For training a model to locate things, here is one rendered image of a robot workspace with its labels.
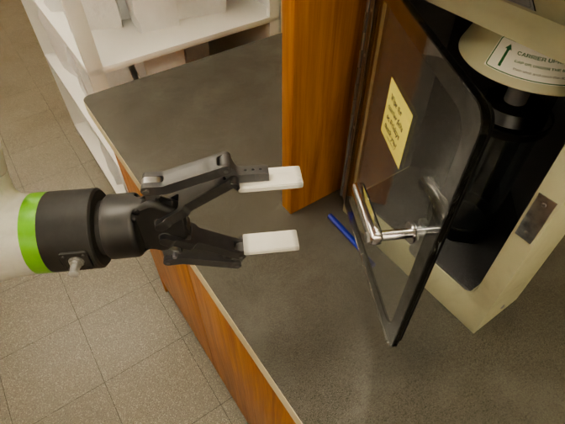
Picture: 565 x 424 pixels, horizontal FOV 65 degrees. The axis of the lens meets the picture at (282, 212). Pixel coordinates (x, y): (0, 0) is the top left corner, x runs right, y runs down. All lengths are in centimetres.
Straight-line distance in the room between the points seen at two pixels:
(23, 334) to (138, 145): 116
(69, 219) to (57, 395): 139
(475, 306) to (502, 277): 9
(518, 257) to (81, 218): 52
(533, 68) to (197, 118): 78
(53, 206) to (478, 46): 50
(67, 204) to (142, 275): 150
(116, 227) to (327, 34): 40
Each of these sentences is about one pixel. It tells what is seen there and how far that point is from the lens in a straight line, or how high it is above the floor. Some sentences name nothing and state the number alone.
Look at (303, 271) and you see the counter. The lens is 78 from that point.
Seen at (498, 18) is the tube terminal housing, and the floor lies 138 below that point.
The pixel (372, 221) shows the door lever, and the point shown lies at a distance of 50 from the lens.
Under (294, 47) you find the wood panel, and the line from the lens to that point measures 65.
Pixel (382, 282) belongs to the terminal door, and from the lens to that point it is 64.
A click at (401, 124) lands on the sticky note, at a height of 128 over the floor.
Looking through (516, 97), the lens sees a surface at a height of 127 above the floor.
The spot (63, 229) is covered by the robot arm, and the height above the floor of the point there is 123.
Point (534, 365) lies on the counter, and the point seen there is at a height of 94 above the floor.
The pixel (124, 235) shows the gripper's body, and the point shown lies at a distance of 50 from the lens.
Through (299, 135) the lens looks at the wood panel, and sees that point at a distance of 74.
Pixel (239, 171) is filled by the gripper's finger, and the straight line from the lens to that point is 47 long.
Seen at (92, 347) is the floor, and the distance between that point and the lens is 189.
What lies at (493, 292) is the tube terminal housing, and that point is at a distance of 69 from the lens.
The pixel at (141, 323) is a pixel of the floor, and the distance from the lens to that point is 188.
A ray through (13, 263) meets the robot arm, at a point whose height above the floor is 120.
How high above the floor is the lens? 158
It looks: 48 degrees down
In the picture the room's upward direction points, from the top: straight up
